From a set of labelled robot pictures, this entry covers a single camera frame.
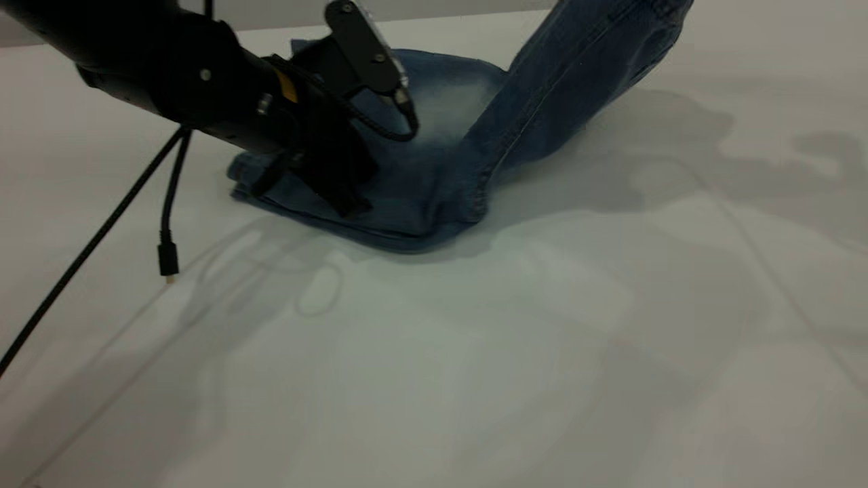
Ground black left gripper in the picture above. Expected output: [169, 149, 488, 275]
[252, 71, 378, 219]

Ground blue denim pants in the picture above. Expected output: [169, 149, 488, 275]
[227, 0, 694, 255]

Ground left wrist camera black cable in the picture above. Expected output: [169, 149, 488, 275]
[268, 54, 420, 143]

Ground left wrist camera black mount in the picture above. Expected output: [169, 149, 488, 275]
[324, 0, 410, 96]

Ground short black cable with plug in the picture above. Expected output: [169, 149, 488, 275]
[158, 129, 194, 284]

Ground long black braided cable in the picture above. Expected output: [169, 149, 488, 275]
[0, 125, 194, 379]

